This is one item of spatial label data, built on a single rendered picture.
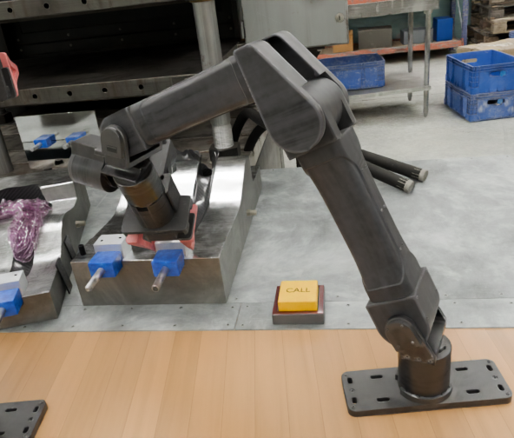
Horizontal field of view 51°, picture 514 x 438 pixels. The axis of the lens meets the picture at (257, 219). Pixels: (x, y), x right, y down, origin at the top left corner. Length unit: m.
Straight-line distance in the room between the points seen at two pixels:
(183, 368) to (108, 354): 0.13
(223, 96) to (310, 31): 1.02
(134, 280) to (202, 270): 0.12
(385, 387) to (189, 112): 0.42
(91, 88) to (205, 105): 1.12
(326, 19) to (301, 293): 0.95
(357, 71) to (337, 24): 3.04
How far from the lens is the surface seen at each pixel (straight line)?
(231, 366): 0.79
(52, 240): 1.10
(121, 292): 0.96
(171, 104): 0.66
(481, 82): 4.49
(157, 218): 0.79
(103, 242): 0.93
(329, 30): 1.61
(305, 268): 0.98
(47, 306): 0.98
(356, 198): 0.59
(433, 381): 0.70
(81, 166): 0.79
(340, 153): 0.57
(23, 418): 0.81
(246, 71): 0.57
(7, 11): 1.80
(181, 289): 0.92
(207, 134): 1.91
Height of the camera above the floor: 1.31
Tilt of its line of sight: 26 degrees down
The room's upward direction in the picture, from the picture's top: 7 degrees counter-clockwise
